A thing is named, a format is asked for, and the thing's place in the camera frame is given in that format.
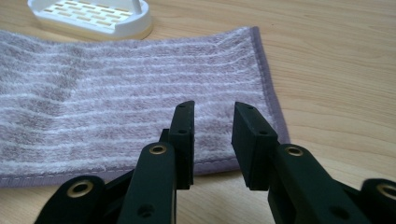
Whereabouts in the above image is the purple striped towel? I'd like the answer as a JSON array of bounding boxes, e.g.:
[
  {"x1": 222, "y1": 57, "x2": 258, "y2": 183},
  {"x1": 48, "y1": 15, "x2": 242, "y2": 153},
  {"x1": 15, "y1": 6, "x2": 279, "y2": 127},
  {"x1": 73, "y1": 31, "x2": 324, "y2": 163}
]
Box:
[{"x1": 0, "y1": 26, "x2": 291, "y2": 189}]

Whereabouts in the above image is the white slotted soap dish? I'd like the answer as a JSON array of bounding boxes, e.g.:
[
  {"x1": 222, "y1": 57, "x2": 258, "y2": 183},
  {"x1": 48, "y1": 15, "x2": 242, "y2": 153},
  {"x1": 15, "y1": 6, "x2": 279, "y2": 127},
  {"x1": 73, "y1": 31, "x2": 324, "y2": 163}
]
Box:
[{"x1": 26, "y1": 0, "x2": 153, "y2": 41}]

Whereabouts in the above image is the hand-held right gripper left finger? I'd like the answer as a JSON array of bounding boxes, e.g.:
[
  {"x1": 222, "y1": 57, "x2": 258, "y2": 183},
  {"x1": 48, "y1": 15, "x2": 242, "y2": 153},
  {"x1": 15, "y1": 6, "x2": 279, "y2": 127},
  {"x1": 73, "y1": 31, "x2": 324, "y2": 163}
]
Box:
[{"x1": 159, "y1": 100, "x2": 196, "y2": 190}]

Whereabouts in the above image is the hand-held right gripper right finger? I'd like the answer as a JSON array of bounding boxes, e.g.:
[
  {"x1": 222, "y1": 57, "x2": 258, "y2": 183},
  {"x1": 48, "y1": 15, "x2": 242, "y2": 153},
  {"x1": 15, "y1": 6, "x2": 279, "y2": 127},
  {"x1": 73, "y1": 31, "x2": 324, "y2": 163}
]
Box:
[{"x1": 231, "y1": 101, "x2": 280, "y2": 191}]

